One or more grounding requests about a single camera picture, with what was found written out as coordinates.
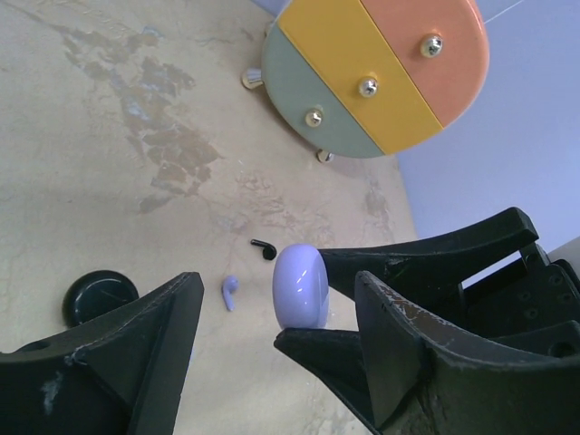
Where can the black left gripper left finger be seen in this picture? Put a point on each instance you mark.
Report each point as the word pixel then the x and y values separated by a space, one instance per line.
pixel 121 373

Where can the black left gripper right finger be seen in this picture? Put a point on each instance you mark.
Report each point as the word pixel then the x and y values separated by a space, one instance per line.
pixel 428 376

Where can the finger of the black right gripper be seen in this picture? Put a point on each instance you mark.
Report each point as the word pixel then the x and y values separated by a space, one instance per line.
pixel 335 357

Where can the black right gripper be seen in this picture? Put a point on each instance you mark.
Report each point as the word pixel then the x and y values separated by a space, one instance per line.
pixel 532 304

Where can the purple earbud charging case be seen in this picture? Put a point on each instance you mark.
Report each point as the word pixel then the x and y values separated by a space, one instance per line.
pixel 300 288

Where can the purple earbud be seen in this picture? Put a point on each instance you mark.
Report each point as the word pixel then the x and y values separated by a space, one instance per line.
pixel 229 286

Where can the black earbud charging case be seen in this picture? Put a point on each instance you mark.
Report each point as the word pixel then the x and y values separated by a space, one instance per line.
pixel 95 294

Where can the black earbud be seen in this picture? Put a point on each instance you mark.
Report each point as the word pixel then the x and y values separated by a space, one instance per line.
pixel 269 251

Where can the round three-drawer storage box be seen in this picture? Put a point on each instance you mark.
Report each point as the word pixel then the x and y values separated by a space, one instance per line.
pixel 363 79

